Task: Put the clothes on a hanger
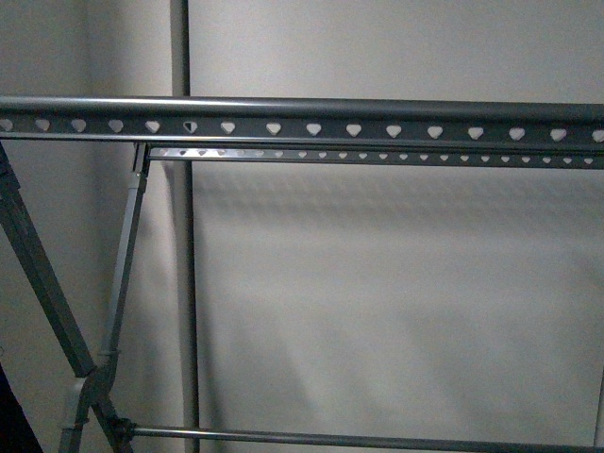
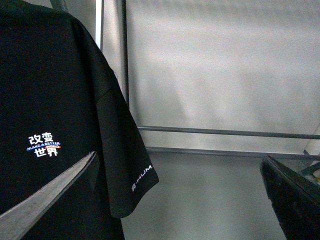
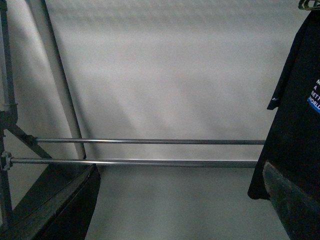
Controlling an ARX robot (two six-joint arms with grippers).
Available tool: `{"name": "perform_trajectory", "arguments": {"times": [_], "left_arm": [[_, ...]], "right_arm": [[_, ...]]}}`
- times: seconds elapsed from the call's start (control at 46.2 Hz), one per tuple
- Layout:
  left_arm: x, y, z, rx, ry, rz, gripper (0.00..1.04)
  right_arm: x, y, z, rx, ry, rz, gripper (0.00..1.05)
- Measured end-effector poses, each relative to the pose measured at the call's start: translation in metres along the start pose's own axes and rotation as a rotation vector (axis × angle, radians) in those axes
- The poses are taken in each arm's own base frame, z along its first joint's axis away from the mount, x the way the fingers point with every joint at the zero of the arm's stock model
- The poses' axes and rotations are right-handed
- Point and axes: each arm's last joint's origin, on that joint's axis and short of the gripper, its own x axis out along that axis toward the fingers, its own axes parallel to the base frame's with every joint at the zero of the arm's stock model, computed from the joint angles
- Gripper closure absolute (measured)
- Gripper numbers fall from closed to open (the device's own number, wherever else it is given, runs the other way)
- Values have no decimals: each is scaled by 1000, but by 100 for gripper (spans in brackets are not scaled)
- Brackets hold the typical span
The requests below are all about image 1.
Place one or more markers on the dark blue fabric corner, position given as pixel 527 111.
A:
pixel 16 433

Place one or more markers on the grey vertical wall pipe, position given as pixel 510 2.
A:
pixel 183 220

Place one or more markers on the grey metal drying rack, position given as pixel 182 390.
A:
pixel 282 130

